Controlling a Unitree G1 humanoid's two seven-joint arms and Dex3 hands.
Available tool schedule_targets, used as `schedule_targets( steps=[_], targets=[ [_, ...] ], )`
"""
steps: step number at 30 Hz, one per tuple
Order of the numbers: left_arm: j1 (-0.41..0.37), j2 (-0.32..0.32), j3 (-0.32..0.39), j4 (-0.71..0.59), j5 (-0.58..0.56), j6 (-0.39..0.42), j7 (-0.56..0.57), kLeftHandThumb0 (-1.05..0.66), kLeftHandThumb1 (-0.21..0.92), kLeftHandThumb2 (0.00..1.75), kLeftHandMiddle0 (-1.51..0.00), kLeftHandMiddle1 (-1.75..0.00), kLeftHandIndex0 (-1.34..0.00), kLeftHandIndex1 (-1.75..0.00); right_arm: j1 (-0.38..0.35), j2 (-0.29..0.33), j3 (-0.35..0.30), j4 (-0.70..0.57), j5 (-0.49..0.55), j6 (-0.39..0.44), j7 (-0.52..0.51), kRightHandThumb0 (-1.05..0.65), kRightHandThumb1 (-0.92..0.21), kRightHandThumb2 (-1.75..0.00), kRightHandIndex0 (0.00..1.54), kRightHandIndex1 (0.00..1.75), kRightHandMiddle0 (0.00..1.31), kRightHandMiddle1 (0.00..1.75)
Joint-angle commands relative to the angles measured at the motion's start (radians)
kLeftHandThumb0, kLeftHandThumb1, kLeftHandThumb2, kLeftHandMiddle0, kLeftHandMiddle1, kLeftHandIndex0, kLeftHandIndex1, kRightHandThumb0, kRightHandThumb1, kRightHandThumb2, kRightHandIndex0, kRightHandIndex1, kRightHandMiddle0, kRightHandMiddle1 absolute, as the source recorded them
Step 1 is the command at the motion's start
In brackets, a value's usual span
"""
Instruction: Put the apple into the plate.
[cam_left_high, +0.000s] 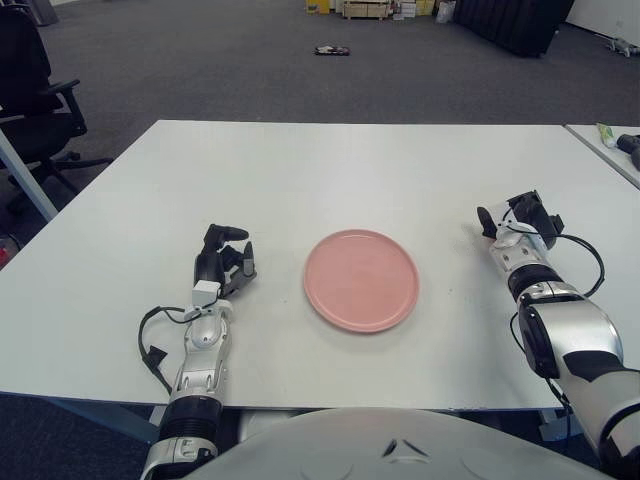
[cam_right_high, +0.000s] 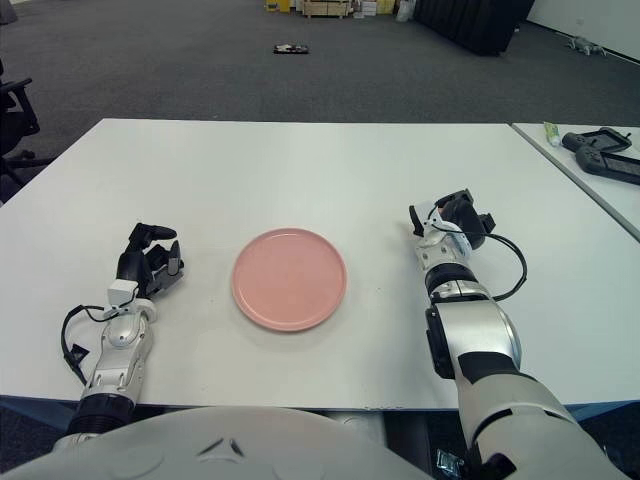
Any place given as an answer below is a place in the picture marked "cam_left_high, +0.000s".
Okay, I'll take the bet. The black office chair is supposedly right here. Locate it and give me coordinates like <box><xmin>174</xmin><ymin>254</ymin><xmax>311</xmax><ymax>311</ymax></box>
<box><xmin>0</xmin><ymin>4</ymin><xmax>114</xmax><ymax>211</ymax></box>

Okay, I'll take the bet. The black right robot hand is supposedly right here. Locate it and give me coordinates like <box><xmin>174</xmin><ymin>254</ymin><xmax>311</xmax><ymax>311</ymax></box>
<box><xmin>476</xmin><ymin>189</ymin><xmax>565</xmax><ymax>250</ymax></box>

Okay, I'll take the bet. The pink round plate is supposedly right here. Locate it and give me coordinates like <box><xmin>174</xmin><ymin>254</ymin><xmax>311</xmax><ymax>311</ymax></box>
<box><xmin>304</xmin><ymin>228</ymin><xmax>421</xmax><ymax>335</ymax></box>

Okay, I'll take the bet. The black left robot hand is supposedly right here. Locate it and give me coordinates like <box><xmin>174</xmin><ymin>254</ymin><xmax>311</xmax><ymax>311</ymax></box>
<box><xmin>193</xmin><ymin>223</ymin><xmax>259</xmax><ymax>300</ymax></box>

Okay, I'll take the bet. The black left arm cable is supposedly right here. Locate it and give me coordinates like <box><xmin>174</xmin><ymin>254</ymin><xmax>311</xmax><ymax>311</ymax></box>
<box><xmin>138</xmin><ymin>305</ymin><xmax>196</xmax><ymax>396</ymax></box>

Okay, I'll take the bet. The grey robot torso shell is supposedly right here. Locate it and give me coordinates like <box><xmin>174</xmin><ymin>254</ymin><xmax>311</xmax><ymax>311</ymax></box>
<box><xmin>189</xmin><ymin>407</ymin><xmax>621</xmax><ymax>480</ymax></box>

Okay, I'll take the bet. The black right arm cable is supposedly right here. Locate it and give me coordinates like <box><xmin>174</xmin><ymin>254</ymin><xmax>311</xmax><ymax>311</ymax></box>
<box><xmin>504</xmin><ymin>219</ymin><xmax>606</xmax><ymax>301</ymax></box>

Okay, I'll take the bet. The wooden pallet crate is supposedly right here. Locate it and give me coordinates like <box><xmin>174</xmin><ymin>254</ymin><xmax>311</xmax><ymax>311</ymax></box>
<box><xmin>342</xmin><ymin>0</ymin><xmax>391</xmax><ymax>22</ymax></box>

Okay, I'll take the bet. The blue table frame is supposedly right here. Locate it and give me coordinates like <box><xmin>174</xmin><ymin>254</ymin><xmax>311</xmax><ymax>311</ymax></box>
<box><xmin>0</xmin><ymin>392</ymin><xmax>576</xmax><ymax>445</ymax></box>

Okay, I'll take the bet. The grey slanted desk leg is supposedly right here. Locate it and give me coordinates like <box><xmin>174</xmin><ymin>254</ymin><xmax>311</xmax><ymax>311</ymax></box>
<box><xmin>0</xmin><ymin>122</ymin><xmax>60</xmax><ymax>222</ymax></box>

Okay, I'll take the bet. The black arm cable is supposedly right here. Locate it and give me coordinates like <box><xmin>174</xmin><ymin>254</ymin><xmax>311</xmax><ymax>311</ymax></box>
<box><xmin>504</xmin><ymin>219</ymin><xmax>606</xmax><ymax>301</ymax></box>
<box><xmin>138</xmin><ymin>305</ymin><xmax>196</xmax><ymax>396</ymax></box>

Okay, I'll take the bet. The black draped curtain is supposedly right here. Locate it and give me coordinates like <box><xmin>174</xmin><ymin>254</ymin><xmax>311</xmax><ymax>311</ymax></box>
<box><xmin>452</xmin><ymin>0</ymin><xmax>576</xmax><ymax>60</ymax></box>

